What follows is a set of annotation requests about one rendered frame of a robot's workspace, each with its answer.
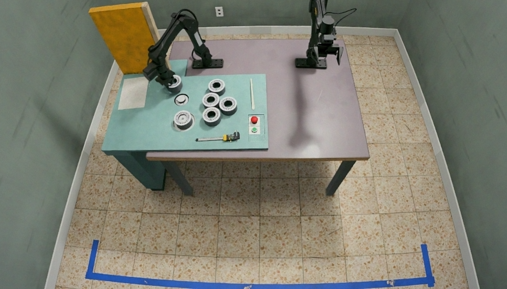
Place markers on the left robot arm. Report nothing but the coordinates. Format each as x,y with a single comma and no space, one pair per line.
318,30

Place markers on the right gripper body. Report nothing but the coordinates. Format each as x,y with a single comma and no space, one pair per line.
166,77

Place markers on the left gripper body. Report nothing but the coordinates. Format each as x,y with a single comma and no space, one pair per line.
330,48

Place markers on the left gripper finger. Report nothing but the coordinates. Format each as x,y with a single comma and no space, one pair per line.
315,55
339,54

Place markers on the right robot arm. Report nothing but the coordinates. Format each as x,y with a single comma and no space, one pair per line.
158,55

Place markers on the white flat rectangular sheet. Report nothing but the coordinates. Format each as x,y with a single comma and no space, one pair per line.
133,93

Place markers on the digital caliper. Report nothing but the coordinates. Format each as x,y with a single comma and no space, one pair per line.
230,137

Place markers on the dark grey cylinder with white slotted end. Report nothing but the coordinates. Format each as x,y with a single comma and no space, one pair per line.
209,112
187,123
217,83
227,111

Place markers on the pale teal flat slab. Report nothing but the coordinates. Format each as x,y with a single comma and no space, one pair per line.
151,128

